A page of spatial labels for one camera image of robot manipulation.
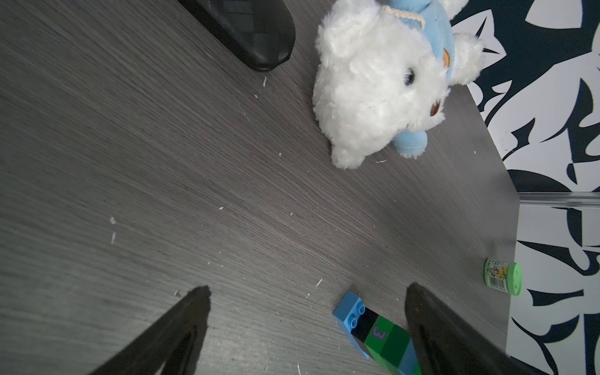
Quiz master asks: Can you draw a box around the white teddy bear blue shirt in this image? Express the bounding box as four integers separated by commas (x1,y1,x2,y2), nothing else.
312,1,484,170

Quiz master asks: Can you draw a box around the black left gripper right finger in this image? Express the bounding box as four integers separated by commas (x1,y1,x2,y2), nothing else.
405,283,540,375

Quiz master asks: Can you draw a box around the small green lego brick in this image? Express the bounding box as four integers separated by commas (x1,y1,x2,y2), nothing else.
364,316,394,364

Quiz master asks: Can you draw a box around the small black block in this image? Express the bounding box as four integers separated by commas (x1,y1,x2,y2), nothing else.
351,308,379,344

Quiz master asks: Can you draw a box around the light blue lego brick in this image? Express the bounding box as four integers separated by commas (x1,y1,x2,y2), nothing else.
398,339,421,375

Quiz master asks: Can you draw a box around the dark green lego brick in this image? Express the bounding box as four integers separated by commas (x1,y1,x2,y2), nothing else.
381,325,411,374

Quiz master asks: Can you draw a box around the black remote control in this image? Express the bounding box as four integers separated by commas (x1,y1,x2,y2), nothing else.
180,0,296,72

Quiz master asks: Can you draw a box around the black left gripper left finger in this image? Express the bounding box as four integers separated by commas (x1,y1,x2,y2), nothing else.
92,286,211,374

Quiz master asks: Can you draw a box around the long blue lego brick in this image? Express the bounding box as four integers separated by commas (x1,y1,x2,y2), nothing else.
333,292,370,359

